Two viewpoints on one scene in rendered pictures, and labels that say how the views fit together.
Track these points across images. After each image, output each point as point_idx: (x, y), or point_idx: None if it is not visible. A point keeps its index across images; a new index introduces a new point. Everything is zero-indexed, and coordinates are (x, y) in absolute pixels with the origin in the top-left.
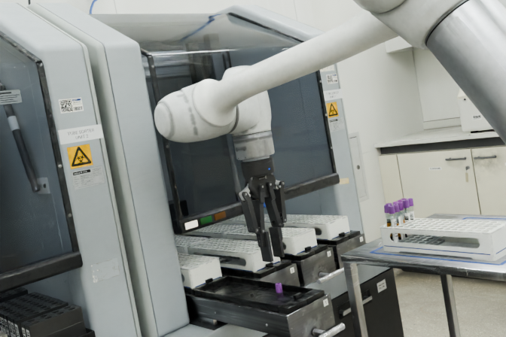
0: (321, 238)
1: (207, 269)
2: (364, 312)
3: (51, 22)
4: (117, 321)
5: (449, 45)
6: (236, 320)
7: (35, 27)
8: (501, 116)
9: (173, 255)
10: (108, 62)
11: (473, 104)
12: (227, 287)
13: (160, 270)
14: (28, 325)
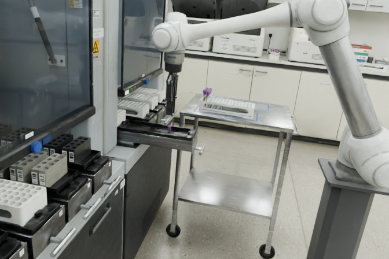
0: None
1: (122, 116)
2: None
3: None
4: (97, 145)
5: (336, 50)
6: (154, 143)
7: None
8: (344, 79)
9: (116, 108)
10: None
11: (331, 71)
12: (135, 126)
13: (112, 117)
14: (72, 149)
